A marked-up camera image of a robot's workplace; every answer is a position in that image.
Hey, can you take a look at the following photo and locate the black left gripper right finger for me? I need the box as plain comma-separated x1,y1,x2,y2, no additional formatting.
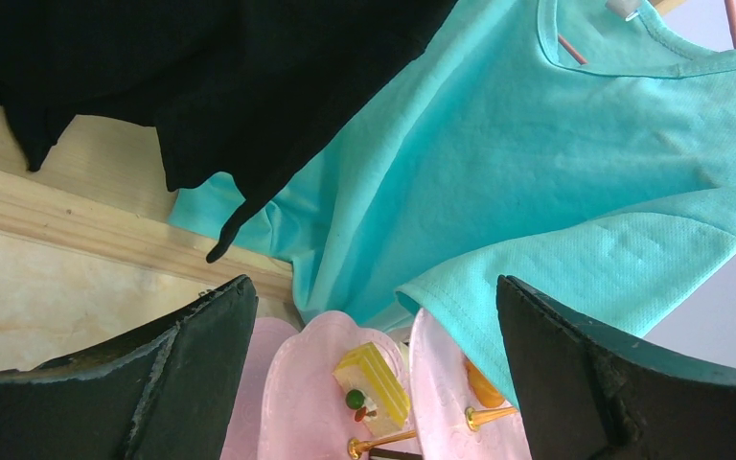
496,276,736,459

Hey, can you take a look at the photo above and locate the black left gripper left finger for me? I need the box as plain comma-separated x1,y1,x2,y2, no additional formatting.
0,276,258,459

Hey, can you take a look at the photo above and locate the orange macaron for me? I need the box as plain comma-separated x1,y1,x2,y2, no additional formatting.
464,359,506,408

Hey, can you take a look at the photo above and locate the yellow cake square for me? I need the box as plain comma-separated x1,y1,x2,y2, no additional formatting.
333,342,411,437

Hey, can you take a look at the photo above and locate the pink three-tier cake stand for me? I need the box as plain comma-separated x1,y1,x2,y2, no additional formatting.
220,310,531,459

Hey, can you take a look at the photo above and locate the teal hanging shirt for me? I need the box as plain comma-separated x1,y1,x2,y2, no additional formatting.
170,1,736,396

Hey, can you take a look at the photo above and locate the black hanging shirt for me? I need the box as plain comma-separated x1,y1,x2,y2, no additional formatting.
0,1,453,262

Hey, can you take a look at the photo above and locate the wooden clothes rack frame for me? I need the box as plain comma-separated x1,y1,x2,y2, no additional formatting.
0,109,292,302

